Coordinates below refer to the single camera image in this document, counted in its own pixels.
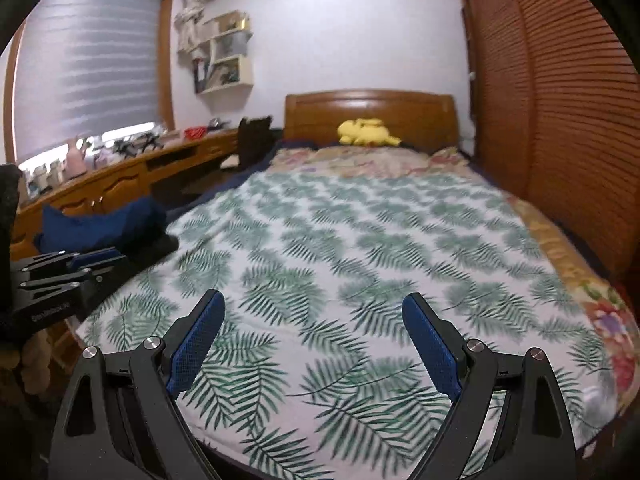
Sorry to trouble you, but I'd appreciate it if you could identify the tied beige curtain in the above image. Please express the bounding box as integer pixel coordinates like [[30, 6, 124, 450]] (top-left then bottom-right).
[[176, 0, 217, 61]]

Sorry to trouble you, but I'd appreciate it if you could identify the bed with leaf-print cover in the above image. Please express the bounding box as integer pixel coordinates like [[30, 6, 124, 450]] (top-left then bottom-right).
[[75, 170, 619, 479]]

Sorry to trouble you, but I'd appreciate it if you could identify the person's left hand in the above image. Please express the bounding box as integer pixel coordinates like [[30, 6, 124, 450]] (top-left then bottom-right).
[[17, 327, 59, 397]]

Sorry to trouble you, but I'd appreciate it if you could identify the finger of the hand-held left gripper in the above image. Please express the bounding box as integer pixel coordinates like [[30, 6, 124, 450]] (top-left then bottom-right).
[[12, 247, 126, 275], [20, 257, 134, 311]]

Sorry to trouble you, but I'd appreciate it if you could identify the wooden desk with cabinets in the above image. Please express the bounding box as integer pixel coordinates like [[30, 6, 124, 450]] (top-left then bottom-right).
[[10, 130, 240, 262]]

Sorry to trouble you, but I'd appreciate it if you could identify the wooden bed headboard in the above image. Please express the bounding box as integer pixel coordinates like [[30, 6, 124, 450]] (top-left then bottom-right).
[[284, 90, 460, 154]]

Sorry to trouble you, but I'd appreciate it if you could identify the black clothes pile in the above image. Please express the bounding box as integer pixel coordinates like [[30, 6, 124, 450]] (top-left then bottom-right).
[[120, 232, 180, 267]]

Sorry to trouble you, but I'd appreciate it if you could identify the yellow plush toy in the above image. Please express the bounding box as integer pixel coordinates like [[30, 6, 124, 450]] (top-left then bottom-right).
[[336, 117, 403, 149]]

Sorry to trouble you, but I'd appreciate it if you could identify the dark chair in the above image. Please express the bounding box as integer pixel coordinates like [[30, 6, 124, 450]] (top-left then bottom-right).
[[236, 116, 275, 171]]

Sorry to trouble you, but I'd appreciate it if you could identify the grey window roller blind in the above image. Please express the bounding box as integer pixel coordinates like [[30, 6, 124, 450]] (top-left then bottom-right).
[[12, 0, 169, 162]]

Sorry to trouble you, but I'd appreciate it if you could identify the cluster of small jars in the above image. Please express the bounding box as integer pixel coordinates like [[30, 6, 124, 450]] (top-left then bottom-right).
[[27, 157, 66, 194]]

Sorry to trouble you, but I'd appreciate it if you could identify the pink bottle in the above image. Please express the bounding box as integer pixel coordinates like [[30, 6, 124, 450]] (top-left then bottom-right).
[[65, 135, 87, 179]]

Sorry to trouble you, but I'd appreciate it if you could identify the navy blue suit jacket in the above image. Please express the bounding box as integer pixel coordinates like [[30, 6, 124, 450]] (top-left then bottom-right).
[[34, 196, 169, 257]]

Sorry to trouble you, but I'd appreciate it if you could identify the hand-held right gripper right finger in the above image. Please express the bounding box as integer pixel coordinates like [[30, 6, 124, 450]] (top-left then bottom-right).
[[401, 292, 579, 480]]

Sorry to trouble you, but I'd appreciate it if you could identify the white wall shelf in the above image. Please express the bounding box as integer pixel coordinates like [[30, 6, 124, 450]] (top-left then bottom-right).
[[192, 10, 255, 95]]

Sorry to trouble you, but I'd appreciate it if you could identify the wooden louvered wardrobe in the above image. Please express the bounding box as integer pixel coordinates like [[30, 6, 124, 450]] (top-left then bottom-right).
[[452, 0, 640, 287]]

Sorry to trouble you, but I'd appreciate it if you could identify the wooden window frame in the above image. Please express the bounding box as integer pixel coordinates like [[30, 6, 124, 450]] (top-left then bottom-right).
[[2, 0, 176, 167]]

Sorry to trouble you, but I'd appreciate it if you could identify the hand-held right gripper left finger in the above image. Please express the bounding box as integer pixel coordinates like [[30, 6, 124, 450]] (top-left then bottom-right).
[[50, 289, 226, 480]]

